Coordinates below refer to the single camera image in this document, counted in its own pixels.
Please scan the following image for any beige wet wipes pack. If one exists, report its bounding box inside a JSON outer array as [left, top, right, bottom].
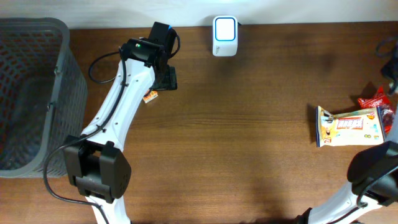
[[315, 106, 385, 147]]

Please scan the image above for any red snack bag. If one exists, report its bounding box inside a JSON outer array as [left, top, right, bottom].
[[357, 86, 395, 134]]

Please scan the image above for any white barcode scanner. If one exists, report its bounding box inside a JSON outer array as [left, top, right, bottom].
[[212, 16, 238, 57]]

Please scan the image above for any grey plastic mesh basket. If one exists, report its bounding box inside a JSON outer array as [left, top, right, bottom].
[[1, 18, 88, 178]]

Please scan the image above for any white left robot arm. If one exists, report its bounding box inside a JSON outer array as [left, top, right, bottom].
[[62, 22, 180, 223]]

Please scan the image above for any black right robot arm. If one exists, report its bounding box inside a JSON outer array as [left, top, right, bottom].
[[294, 105, 397, 223]]

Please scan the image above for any small orange packet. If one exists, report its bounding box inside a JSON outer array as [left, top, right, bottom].
[[142, 90, 158, 103]]

